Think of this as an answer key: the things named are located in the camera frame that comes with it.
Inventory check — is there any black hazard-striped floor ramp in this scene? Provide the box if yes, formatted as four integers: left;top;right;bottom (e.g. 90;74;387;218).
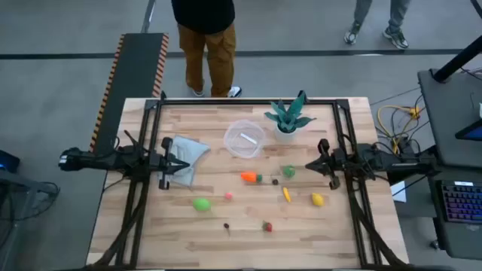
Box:
89;32;169;154

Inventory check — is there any yellow cable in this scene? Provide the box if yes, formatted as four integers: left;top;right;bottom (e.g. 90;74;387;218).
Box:
377;105;421;154

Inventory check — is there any grey folded cloth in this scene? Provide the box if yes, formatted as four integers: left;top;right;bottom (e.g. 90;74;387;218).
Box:
169;135;212;188

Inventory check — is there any light green toy fruit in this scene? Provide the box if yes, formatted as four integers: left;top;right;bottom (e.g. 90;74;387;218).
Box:
192;197;212;212

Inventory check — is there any black device with blue light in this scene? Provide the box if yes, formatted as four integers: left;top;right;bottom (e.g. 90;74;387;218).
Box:
0;149;21;175

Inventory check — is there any backlit computer keyboard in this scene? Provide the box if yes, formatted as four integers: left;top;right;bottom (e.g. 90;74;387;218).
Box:
438;179;482;224

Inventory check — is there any black aluminium rig frame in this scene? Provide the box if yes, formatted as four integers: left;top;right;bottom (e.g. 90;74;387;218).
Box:
86;90;415;271

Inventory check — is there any green plant in white pot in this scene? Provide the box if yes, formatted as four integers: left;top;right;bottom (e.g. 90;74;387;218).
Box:
264;92;317;145

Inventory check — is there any black cable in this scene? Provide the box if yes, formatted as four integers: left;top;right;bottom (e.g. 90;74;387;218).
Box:
371;88;429;151

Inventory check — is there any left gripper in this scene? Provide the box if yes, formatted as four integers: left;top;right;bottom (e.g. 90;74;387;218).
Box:
149;137;191;190

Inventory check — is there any person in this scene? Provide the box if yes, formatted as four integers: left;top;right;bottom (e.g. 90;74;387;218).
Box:
343;0;411;50
171;0;243;99

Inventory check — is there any black desk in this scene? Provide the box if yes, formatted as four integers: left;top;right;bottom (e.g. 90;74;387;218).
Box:
416;69;482;260

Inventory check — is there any orange toy carrot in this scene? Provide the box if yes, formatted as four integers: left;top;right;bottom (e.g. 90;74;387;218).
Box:
240;171;264;184

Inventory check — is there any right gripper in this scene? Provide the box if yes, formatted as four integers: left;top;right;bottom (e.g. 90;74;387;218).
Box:
305;138;353;190

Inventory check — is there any grey metal pole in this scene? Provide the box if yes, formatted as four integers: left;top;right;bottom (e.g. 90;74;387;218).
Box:
140;0;157;34

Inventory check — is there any clear plastic tupperware container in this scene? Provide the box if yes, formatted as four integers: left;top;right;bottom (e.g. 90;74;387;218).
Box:
223;119;266;160

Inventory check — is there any white paper sheet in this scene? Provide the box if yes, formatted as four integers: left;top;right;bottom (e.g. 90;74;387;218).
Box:
390;181;408;204

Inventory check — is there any black monitor pole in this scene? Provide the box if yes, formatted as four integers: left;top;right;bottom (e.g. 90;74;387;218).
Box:
432;35;482;84

